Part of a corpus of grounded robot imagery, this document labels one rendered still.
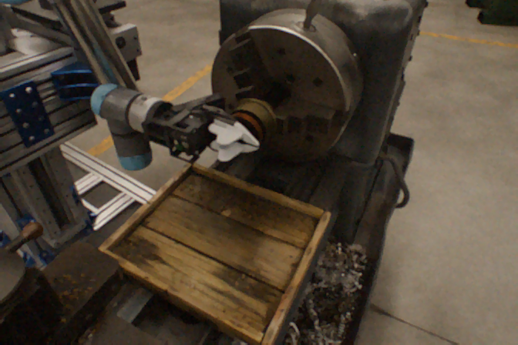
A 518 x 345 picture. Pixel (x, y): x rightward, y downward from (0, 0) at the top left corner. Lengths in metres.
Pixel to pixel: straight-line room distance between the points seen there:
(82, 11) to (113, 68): 0.13
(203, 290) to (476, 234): 1.73
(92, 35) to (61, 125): 0.45
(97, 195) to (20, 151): 0.79
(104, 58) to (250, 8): 0.35
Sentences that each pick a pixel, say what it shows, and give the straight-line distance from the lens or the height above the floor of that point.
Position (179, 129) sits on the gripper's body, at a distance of 0.62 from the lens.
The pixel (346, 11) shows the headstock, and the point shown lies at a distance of 0.83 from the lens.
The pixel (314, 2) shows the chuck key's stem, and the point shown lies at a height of 1.28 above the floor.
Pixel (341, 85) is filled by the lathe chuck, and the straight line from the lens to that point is 0.69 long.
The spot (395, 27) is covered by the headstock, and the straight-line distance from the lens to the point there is 0.81.
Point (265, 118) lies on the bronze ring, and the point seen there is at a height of 1.11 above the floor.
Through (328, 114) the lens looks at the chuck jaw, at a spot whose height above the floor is 1.10.
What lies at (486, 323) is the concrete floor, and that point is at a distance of 1.90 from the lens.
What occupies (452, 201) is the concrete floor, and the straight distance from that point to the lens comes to 2.32.
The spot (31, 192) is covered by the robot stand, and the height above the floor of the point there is 0.62.
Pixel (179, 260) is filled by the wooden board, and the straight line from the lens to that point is 0.72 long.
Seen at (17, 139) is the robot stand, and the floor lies 0.88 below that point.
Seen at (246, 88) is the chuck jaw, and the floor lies 1.14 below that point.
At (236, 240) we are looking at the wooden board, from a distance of 0.73.
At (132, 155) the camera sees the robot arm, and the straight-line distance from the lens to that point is 0.81.
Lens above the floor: 1.46
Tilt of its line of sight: 38 degrees down
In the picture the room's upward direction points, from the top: straight up
